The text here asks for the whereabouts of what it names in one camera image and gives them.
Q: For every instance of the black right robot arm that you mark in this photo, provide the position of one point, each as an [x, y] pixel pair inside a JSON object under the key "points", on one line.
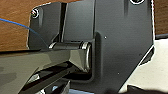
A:
{"points": [[33, 68]]}

